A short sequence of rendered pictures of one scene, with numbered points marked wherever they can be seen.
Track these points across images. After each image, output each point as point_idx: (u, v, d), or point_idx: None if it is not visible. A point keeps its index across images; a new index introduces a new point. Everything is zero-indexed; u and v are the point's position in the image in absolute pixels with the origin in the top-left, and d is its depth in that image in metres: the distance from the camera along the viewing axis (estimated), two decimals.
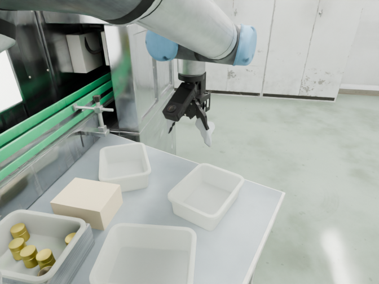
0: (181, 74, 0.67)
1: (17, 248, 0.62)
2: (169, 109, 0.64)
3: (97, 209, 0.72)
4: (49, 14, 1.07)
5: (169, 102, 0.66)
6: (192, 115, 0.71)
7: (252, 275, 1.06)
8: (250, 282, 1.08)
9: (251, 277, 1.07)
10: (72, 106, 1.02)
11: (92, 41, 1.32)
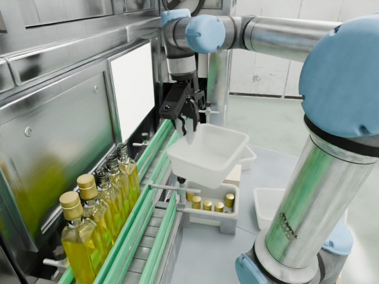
0: (172, 74, 0.68)
1: (199, 202, 0.98)
2: (165, 109, 0.65)
3: (236, 179, 1.07)
4: None
5: (164, 102, 0.67)
6: (188, 113, 0.72)
7: None
8: None
9: None
10: None
11: None
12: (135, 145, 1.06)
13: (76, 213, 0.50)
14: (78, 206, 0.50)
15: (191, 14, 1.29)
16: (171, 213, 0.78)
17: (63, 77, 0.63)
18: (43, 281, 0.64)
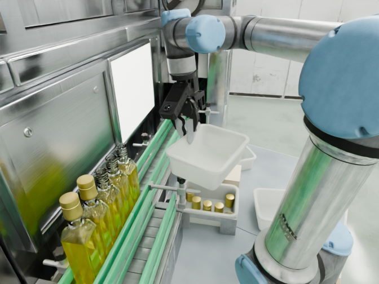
0: (172, 74, 0.68)
1: (199, 202, 0.98)
2: (165, 109, 0.65)
3: (236, 180, 1.07)
4: None
5: (164, 102, 0.67)
6: (188, 113, 0.72)
7: None
8: None
9: None
10: None
11: None
12: (135, 146, 1.06)
13: (76, 213, 0.50)
14: (78, 207, 0.50)
15: (191, 14, 1.29)
16: (171, 214, 0.78)
17: (63, 78, 0.63)
18: (43, 282, 0.64)
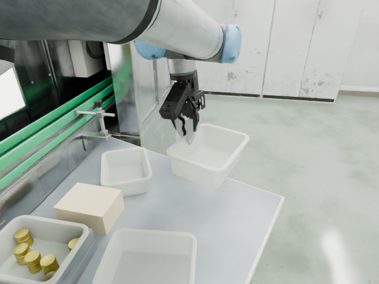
0: (172, 74, 0.68)
1: (21, 253, 0.64)
2: (165, 109, 0.65)
3: (99, 214, 0.73)
4: None
5: (164, 102, 0.67)
6: (188, 113, 0.72)
7: (252, 278, 1.07)
8: None
9: (251, 280, 1.08)
10: (74, 111, 1.03)
11: (93, 45, 1.34)
12: None
13: None
14: None
15: None
16: None
17: None
18: None
